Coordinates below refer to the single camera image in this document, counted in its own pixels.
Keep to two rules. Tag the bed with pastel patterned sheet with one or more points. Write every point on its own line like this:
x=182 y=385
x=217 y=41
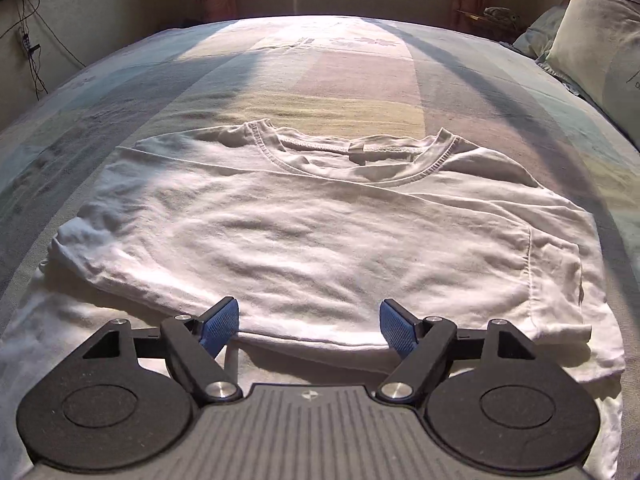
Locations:
x=350 y=75

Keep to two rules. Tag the wall power strip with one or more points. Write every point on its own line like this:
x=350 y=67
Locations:
x=27 y=41

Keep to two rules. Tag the wooden nightstand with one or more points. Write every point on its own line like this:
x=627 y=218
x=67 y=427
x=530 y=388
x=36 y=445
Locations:
x=492 y=30

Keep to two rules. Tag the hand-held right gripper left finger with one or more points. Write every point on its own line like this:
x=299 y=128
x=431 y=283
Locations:
x=220 y=328

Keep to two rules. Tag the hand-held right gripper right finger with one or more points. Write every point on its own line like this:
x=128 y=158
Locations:
x=400 y=331

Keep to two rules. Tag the grey-blue pillow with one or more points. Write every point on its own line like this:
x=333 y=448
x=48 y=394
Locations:
x=537 y=37

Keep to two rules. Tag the white long-sleeved shirt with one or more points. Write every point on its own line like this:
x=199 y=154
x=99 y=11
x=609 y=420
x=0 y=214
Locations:
x=310 y=230

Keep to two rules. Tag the cream printed pillow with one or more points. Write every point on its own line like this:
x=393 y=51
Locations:
x=600 y=45

